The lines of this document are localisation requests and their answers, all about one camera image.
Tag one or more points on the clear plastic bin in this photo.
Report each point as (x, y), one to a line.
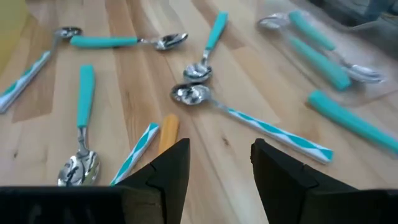
(367, 46)

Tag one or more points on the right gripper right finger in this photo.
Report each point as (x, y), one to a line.
(286, 193)

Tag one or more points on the teal white patterned spoon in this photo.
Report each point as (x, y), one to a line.
(25, 79)
(280, 135)

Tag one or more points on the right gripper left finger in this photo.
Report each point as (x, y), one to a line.
(164, 186)

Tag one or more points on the yellow plastic bin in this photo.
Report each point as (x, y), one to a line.
(12, 25)

